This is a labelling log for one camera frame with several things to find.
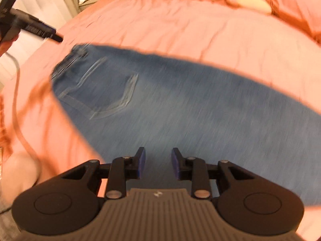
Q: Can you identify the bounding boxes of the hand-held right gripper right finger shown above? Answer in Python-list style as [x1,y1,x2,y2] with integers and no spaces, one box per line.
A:
[171,148,254,199]

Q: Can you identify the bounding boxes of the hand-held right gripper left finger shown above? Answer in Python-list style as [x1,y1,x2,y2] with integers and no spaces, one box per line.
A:
[62,147,146,201]

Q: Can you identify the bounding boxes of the blue denim pants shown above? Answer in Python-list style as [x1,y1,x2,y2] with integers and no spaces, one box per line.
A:
[51,43,321,207]

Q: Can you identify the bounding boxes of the person's left hand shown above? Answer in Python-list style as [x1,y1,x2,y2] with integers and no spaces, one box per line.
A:
[0,36,19,56]

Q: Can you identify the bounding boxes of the beige nightstand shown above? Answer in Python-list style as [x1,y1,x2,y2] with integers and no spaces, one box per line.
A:
[77,0,119,13]

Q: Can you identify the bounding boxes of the person's leg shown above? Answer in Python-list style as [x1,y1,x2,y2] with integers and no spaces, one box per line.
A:
[0,153,43,212]

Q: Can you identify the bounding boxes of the bed with orange sheet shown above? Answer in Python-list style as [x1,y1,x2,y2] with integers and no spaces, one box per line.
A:
[0,0,321,241]

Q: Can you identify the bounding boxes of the orange embroidered pillow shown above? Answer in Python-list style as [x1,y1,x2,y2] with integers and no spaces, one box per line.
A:
[264,0,321,44]

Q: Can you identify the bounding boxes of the thin cable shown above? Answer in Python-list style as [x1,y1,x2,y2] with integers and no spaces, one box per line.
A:
[4,52,42,163]

